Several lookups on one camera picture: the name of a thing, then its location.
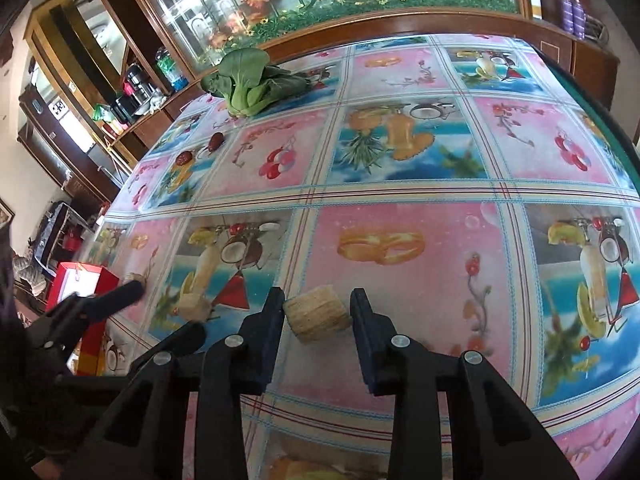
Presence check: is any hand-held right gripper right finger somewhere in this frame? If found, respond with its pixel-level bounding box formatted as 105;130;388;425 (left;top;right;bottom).
350;287;581;480

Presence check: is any tall wooden cabinet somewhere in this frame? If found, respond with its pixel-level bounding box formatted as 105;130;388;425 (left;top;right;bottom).
22;0;131;171

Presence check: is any tan corn cob piece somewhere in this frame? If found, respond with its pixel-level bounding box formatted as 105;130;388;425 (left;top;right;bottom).
282;284;352;343

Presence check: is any wooden partition with flower glass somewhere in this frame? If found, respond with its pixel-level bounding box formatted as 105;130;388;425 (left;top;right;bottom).
82;0;621;161

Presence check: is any black metal rack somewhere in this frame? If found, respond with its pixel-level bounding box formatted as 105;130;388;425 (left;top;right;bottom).
30;200;96;281

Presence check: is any fruit print tablecloth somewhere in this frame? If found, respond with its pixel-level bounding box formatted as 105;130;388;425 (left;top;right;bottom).
95;34;640;480

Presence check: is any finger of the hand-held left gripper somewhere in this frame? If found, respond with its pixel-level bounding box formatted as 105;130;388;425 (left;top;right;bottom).
30;280;147;356
127;322;206;376

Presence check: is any wire basket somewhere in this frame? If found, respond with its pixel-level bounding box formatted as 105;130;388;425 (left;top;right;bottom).
584;12;610;46

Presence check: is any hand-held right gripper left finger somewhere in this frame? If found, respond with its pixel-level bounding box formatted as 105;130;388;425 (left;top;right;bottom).
67;287;287;480

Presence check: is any green bok choy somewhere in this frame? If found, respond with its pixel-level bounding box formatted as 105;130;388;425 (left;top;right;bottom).
201;47;313;118

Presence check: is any green plastic water bottle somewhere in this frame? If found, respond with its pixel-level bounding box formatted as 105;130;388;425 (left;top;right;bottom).
155;47;188;92

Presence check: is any red gift box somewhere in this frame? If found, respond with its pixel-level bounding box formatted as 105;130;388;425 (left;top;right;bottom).
45;261;121;377

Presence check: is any black thermos jug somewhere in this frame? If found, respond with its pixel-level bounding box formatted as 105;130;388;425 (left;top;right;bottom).
124;64;151;106

